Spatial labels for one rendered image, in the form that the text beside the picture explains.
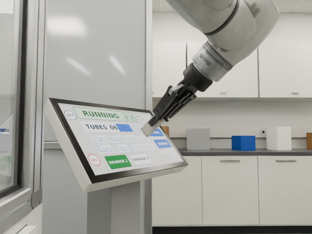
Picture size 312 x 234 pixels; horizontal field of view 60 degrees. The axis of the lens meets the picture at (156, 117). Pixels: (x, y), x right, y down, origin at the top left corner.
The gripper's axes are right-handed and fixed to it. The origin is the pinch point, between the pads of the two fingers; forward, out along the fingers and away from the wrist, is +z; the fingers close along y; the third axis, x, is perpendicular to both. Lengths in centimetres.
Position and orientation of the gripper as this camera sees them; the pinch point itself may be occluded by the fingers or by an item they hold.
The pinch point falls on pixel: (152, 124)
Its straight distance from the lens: 75.6
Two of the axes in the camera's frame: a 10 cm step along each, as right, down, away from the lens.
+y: -5.4, -0.2, -8.4
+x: 5.5, 7.4, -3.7
